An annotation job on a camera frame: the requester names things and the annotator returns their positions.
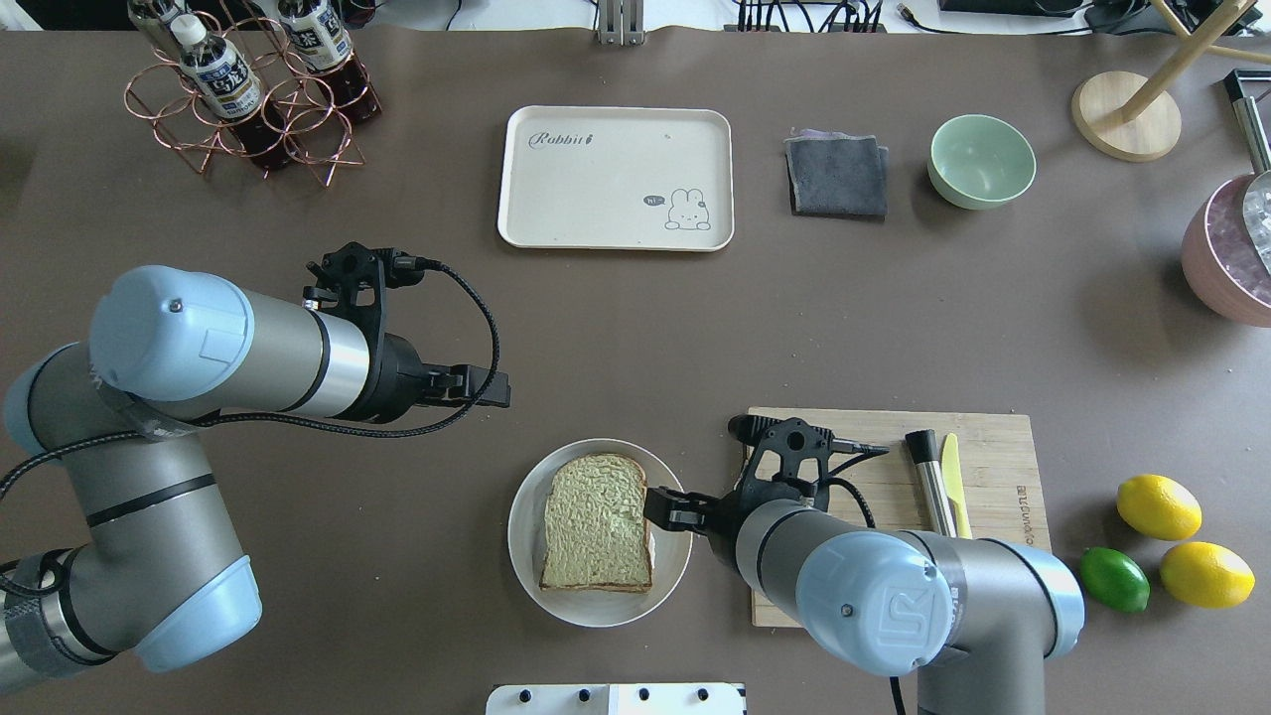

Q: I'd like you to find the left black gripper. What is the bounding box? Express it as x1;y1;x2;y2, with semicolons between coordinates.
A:
364;334;511;422

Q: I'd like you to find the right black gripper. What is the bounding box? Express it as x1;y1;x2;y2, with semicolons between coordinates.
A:
643;486;760;566

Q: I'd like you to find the white round plate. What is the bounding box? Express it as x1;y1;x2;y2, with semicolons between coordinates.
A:
507;438;691;627

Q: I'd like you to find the bread slice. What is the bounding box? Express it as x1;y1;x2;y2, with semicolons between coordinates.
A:
539;453;652;593

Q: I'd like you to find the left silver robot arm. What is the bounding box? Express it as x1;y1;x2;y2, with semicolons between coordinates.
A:
3;258;511;695

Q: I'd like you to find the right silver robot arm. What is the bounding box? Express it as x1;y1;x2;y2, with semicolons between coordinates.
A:
644;488;1085;714

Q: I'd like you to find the cream rabbit tray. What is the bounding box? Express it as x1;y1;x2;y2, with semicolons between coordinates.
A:
496;105;735;251

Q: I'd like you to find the steel muddler black tip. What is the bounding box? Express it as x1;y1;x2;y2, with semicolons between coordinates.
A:
905;429;958;537

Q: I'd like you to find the yellow plastic knife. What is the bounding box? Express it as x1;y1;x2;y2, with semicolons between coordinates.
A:
941;433;974;538

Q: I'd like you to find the wooden cutting board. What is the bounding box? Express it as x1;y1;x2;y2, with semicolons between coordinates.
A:
745;406;1054;629

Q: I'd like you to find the grey folded cloth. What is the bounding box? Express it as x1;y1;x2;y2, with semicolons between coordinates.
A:
784;128;890;220

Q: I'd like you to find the tea bottle middle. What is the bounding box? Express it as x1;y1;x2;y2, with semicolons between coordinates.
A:
277;1;381;124

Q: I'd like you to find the tea bottle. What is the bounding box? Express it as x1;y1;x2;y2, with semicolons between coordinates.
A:
172;13;291;171
277;1;381;124
126;0;188;63

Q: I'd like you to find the tea bottle front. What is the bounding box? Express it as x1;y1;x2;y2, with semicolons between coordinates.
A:
172;13;291;171

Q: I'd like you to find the green lime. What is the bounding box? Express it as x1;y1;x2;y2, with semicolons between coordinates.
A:
1077;547;1150;613

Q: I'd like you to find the green ceramic bowl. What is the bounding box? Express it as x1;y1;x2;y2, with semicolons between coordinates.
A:
927;114;1037;210

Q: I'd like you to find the yellow lemon far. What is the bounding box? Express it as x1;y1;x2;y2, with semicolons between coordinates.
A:
1116;474;1202;540

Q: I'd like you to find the yellow lemon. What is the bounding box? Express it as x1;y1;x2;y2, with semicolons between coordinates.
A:
1116;474;1202;540
1159;540;1256;610

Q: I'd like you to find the tea bottle back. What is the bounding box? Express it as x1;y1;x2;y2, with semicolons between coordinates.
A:
126;0;188;63

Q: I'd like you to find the yellow lemon near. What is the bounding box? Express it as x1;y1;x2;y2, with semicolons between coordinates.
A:
1159;540;1256;610

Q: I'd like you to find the pink bowl of ice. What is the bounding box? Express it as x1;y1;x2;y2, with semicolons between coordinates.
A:
1181;175;1270;329

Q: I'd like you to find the wooden mug tree stand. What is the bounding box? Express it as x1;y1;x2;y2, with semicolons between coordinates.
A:
1070;1;1268;163

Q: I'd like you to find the metal ice scoop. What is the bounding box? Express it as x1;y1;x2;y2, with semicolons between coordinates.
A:
1221;70;1270;271

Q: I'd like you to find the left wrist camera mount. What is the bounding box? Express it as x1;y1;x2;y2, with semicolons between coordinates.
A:
302;241;441;349

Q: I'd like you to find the aluminium frame post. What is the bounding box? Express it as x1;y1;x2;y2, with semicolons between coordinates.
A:
595;0;644;47

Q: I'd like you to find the copper wire bottle rack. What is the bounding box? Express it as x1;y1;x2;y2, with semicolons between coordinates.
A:
125;1;383;185

